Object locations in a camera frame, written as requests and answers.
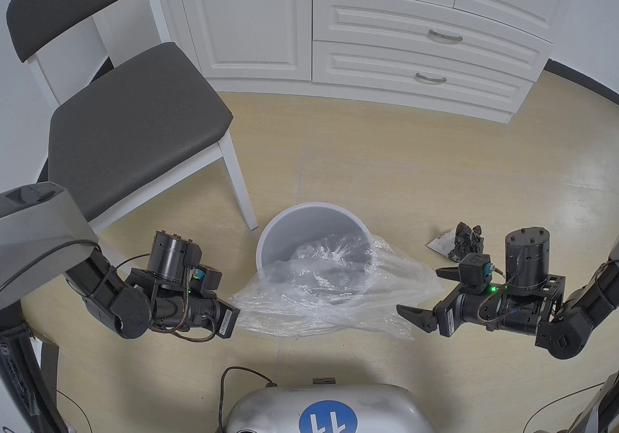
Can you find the white printed paper scrap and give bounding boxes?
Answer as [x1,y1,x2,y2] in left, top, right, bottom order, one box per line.
[427,228,457,253]

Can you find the white trash bin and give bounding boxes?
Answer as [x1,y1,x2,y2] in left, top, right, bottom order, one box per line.
[255,201,377,318]

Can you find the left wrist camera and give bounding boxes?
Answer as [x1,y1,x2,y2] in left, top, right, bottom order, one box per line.
[186,264,223,295]

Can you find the black cable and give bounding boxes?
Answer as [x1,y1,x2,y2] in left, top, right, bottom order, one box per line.
[524,380,619,433]
[219,366,277,433]
[47,387,91,433]

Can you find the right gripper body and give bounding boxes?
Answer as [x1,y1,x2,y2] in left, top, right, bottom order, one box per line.
[433,292,507,338]

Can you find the white chair grey cushions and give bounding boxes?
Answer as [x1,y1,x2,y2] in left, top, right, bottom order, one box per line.
[6,0,258,232]

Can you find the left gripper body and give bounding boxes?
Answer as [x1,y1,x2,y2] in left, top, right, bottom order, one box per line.
[162,293,241,341]

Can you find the crumpled black plastic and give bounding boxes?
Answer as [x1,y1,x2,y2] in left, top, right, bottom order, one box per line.
[449,222,486,261]

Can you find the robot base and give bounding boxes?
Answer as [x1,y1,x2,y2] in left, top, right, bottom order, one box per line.
[227,377,436,433]

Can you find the clear plastic bag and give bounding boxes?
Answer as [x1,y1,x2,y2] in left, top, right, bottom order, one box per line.
[227,234,441,340]

